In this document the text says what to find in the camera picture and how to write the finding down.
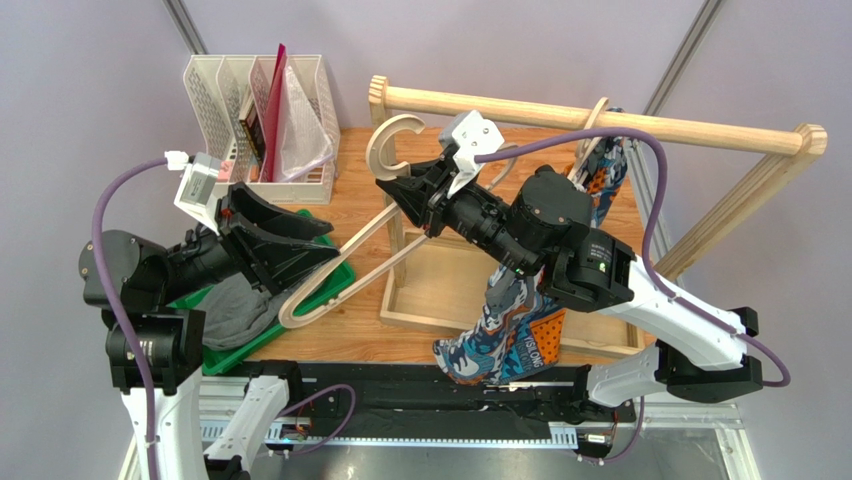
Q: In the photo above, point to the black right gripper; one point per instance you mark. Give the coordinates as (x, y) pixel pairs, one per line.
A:
(434, 202)

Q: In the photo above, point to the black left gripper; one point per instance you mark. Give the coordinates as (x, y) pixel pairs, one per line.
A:
(272, 234)

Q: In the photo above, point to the grey shorts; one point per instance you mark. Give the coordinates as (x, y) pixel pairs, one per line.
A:
(235, 313)

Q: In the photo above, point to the patterned blue orange shorts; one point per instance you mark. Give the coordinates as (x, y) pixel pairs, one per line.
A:
(519, 331)

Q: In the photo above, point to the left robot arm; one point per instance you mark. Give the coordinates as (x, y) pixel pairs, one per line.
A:
(154, 348)

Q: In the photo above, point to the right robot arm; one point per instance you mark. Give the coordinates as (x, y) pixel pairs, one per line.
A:
(552, 260)

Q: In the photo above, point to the red folder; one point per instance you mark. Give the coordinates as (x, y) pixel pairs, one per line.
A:
(271, 116)

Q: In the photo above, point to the wooden clothes rack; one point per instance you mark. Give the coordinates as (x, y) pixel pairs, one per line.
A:
(436, 285)

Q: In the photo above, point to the clear plastic bag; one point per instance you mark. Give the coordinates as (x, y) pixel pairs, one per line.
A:
(302, 142)

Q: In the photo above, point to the white file organizer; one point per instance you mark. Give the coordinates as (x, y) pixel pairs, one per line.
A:
(217, 85)

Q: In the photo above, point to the dark book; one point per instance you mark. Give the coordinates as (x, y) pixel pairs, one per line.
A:
(250, 122)

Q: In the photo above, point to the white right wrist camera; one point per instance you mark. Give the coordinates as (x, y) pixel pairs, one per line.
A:
(472, 135)

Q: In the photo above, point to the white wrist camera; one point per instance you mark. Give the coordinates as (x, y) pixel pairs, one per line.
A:
(472, 135)
(195, 193)

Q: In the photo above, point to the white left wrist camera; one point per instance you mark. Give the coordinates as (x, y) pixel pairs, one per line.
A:
(195, 193)

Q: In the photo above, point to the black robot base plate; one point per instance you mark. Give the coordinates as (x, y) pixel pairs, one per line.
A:
(384, 404)

